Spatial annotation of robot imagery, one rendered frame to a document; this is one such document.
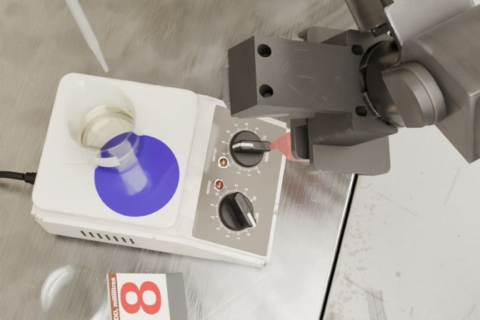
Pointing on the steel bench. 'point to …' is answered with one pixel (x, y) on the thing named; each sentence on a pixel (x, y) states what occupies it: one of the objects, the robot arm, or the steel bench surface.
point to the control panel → (238, 184)
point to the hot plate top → (86, 178)
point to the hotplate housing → (71, 228)
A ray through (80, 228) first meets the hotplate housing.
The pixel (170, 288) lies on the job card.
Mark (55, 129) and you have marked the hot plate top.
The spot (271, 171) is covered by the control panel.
